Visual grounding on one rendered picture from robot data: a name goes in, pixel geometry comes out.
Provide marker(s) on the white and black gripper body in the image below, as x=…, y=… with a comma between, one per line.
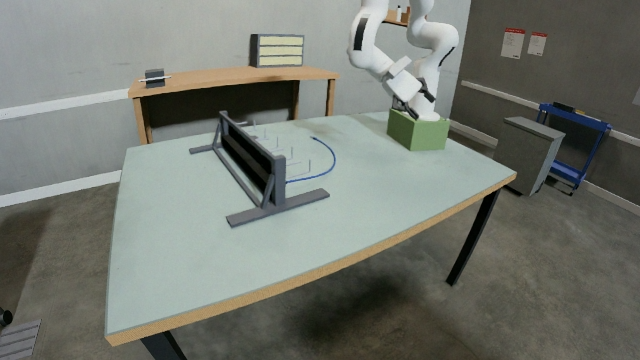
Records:
x=404, y=86

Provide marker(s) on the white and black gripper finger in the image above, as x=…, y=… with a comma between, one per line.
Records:
x=425, y=91
x=404, y=108

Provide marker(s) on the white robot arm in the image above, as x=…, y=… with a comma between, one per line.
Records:
x=441, y=38

